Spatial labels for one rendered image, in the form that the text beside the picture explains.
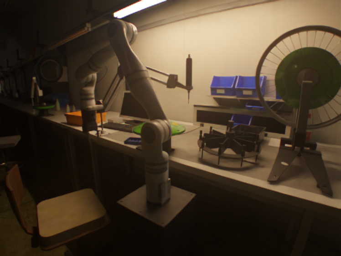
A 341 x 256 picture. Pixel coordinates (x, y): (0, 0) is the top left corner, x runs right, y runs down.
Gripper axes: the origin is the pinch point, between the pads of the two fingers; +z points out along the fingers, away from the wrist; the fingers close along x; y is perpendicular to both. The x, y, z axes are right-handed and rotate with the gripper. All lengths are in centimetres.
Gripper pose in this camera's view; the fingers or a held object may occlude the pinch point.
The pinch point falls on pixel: (94, 143)
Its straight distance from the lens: 102.1
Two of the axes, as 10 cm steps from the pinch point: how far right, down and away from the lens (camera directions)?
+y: -8.3, -1.3, 5.5
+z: 0.0, 9.7, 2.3
